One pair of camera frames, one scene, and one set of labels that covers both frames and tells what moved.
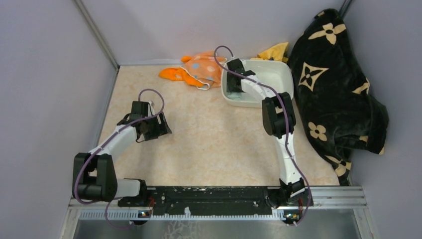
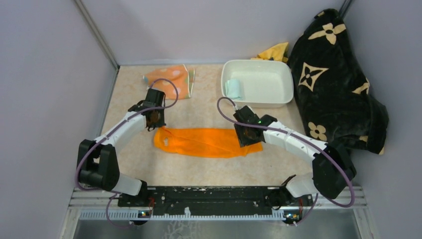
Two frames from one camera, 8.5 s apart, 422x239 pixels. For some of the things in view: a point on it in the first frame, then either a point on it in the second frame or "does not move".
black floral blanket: x=337 y=109 does not move
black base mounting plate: x=182 y=201 does not move
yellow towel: x=277 y=53 does not move
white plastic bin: x=272 y=78 does not move
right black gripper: x=229 y=87 -> x=243 y=141
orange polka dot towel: x=202 y=69 -> x=183 y=78
